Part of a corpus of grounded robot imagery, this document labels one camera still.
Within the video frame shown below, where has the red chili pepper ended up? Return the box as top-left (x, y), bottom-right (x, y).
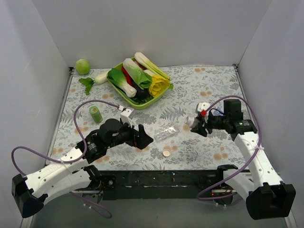
top-left (122, 67), bottom-right (133, 86)

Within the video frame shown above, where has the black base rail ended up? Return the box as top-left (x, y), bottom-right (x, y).
top-left (73, 170), bottom-right (238, 202)

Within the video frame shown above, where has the napa cabbage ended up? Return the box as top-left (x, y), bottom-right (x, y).
top-left (123, 58), bottom-right (152, 89)

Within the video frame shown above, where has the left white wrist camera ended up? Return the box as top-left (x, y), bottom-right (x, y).
top-left (120, 108), bottom-right (133, 127)

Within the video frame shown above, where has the green round cabbage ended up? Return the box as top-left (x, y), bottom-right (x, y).
top-left (75, 59), bottom-right (91, 75)

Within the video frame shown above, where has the dark purple eggplant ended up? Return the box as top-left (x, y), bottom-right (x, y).
top-left (132, 81), bottom-right (149, 100)

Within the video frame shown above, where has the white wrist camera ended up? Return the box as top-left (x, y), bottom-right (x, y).
top-left (195, 102), bottom-right (210, 117)
top-left (120, 108), bottom-right (133, 127)

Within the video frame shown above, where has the white bottle cap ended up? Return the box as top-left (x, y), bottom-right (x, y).
top-left (162, 149), bottom-right (171, 157)

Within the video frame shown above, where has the yellow lettuce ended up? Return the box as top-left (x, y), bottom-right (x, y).
top-left (148, 75), bottom-right (173, 98)

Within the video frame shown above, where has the floral table mat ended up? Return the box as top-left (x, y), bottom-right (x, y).
top-left (49, 66), bottom-right (245, 171)

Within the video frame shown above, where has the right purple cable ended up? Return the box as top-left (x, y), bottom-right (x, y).
top-left (196, 95), bottom-right (263, 206)

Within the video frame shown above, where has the green cylindrical bottle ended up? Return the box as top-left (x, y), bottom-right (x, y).
top-left (89, 106), bottom-right (103, 124)

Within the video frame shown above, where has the clear pill organizer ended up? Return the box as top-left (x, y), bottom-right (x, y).
top-left (154, 126), bottom-right (180, 142)

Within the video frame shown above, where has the green bok choy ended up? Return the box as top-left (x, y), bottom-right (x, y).
top-left (107, 68), bottom-right (137, 98)

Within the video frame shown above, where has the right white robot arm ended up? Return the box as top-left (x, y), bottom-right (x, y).
top-left (185, 95), bottom-right (296, 220)

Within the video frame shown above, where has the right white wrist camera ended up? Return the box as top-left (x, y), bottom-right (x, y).
top-left (195, 102), bottom-right (210, 117)

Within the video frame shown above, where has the white green leek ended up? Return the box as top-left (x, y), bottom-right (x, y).
top-left (134, 52), bottom-right (171, 81)

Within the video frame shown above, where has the green plastic tray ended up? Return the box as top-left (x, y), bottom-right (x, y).
top-left (107, 57), bottom-right (170, 110)

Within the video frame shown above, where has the white cap pill bottle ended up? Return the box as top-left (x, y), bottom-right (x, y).
top-left (184, 116), bottom-right (199, 129)

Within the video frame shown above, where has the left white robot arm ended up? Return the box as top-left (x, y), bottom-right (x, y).
top-left (12, 119), bottom-right (153, 218)

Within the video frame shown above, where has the white radish with leaves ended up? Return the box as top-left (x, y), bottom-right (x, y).
top-left (78, 71), bottom-right (109, 95)

